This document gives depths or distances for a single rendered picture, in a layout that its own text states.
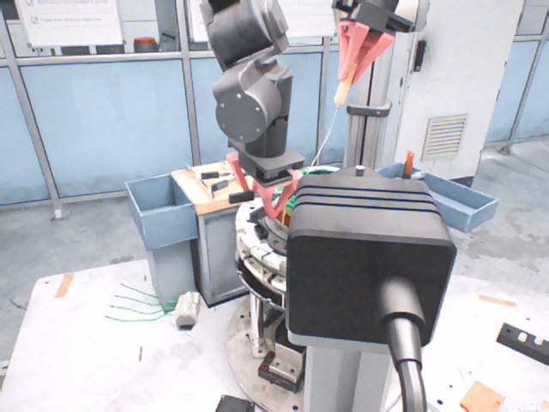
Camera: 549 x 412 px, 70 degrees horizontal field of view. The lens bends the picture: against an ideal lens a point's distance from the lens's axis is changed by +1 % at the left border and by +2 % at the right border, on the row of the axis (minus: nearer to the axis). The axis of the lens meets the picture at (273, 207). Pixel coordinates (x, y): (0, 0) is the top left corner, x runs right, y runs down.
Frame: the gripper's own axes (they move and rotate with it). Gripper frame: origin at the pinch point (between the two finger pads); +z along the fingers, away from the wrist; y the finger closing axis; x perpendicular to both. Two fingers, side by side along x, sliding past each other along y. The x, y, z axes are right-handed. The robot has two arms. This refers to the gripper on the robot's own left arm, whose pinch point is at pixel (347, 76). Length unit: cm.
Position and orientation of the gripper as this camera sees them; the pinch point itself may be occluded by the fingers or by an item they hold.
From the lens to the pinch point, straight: 61.6
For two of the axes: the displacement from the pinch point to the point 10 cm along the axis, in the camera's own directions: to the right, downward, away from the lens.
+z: -3.2, 8.9, 3.2
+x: -2.3, -4.0, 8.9
